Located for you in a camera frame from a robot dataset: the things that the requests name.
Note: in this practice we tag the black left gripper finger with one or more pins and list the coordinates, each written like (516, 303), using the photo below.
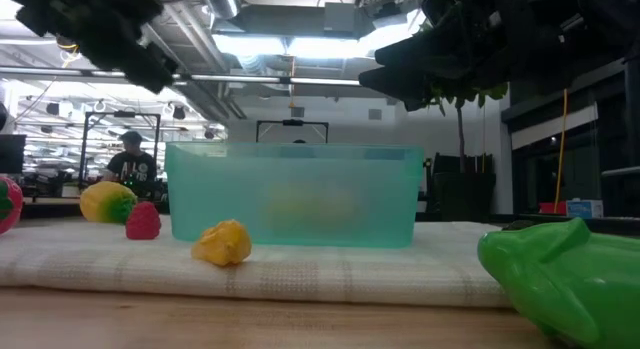
(152, 69)

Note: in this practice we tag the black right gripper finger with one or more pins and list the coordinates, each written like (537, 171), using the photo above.
(415, 54)
(400, 86)

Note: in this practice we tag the yellow toy bell pepper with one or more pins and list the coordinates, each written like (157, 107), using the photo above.
(105, 201)

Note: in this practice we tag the small red toy raspberry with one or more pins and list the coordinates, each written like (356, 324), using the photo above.
(143, 221)

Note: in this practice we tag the yellow toy lemon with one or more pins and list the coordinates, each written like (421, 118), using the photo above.
(292, 209)

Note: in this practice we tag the large red toy strawberry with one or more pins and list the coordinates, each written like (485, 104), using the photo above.
(10, 204)

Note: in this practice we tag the green toy cucumber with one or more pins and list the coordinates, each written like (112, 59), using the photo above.
(575, 284)

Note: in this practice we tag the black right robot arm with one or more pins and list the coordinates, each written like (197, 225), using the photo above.
(620, 19)

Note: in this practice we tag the grey air handling unit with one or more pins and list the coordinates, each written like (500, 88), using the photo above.
(340, 16)

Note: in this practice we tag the grey horizontal pipe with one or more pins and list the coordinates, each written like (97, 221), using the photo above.
(240, 79)

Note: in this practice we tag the person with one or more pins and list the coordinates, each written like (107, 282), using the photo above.
(132, 164)

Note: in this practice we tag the potted green plant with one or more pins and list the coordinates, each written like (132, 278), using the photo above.
(462, 194)

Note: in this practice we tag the teal translucent plastic container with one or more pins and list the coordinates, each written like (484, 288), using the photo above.
(225, 189)

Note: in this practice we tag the dark monitor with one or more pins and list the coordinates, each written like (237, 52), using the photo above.
(11, 154)

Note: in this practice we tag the red box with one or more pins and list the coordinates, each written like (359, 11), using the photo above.
(550, 209)

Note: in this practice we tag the yellow toy banana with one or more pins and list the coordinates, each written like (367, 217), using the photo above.
(222, 244)

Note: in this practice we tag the blue white box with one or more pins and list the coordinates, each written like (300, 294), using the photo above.
(585, 209)

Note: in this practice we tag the white plaid cloth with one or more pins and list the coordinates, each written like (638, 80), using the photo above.
(350, 274)

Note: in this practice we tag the tall black rig frame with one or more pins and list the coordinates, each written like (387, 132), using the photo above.
(83, 149)

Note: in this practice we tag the wide black rig frame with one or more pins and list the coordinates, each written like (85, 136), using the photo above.
(292, 122)

